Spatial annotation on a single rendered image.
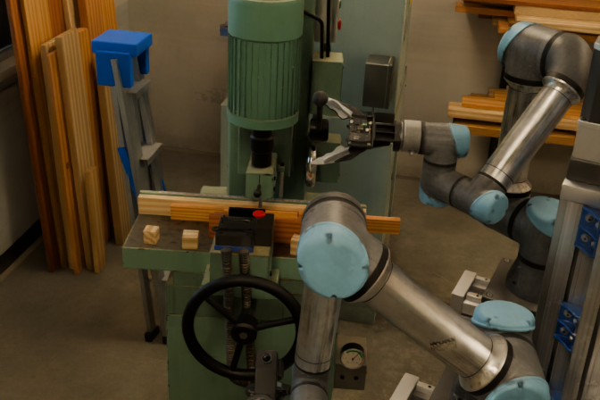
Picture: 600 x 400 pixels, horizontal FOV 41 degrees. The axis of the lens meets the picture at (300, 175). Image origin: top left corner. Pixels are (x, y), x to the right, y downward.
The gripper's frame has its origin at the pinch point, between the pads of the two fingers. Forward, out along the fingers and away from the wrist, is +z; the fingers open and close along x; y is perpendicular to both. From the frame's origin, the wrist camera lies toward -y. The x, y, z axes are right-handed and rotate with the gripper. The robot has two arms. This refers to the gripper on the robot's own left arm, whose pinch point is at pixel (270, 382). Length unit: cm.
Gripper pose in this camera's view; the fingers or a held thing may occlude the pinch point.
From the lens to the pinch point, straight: 187.9
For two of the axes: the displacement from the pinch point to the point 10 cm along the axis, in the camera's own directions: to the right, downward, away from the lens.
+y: 0.0, 10.0, -0.6
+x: 10.0, 0.0, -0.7
